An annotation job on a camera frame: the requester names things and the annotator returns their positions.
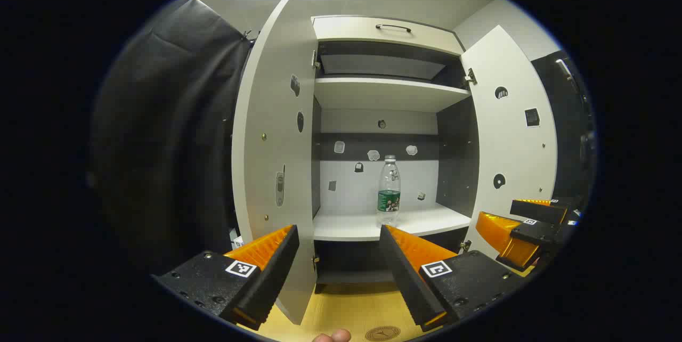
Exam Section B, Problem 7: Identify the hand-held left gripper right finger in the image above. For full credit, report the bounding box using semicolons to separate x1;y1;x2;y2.
379;225;528;332

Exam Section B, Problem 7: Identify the white cabinet shelf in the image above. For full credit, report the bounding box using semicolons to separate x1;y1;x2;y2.
313;203;472;242
314;77;472;113

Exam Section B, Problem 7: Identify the clear plastic bottle green label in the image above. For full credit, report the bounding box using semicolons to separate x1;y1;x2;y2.
376;154;401;227

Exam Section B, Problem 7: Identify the white cabinet door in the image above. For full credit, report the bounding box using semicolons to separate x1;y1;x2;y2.
232;0;319;327
459;25;557;260

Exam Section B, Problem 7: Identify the white cabinet drawer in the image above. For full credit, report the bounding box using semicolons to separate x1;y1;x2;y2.
312;15;464;56

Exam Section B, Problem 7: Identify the white cabinet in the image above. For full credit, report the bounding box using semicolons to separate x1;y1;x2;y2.
311;14;480;295

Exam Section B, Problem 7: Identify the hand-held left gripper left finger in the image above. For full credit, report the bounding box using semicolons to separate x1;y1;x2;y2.
152;224;300;331

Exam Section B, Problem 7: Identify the black backdrop cloth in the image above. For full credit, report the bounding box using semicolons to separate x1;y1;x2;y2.
88;0;597;279

